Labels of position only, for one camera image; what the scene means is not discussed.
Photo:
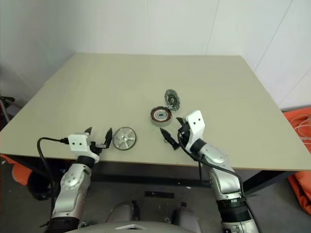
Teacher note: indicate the small grey round object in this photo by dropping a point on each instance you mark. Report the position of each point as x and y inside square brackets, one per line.
[172, 99]

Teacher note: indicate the black table frame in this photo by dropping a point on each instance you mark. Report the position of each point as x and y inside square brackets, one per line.
[145, 180]

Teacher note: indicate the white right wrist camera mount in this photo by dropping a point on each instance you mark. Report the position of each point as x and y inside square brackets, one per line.
[195, 123]

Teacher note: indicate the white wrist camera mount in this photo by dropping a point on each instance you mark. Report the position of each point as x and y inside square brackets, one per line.
[77, 143]
[195, 123]

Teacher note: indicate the motor stator with copper windings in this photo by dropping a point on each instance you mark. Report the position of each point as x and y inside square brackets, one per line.
[160, 116]

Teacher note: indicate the silver metal disc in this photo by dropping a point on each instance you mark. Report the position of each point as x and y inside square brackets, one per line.
[124, 139]

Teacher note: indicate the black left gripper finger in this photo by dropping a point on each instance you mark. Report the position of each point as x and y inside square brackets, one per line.
[90, 131]
[108, 137]

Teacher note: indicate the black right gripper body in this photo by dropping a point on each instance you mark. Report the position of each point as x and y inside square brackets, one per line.
[184, 133]

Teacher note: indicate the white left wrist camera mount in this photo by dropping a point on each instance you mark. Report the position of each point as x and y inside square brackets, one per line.
[77, 143]

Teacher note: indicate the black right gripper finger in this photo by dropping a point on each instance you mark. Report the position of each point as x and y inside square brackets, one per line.
[181, 122]
[170, 139]

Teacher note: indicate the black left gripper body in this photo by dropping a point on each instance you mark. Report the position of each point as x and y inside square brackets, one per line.
[95, 148]

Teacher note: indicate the orange fabric cushion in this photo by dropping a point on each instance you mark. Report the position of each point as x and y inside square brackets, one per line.
[20, 174]
[301, 191]
[291, 131]

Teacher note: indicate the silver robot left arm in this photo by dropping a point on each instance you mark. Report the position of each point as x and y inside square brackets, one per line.
[70, 184]

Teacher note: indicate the grey robot torso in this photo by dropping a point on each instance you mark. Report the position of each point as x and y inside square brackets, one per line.
[158, 229]

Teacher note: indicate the grey rounded shape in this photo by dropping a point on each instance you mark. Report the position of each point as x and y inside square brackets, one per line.
[189, 216]

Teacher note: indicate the black tripod stand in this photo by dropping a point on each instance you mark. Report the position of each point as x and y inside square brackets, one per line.
[6, 99]

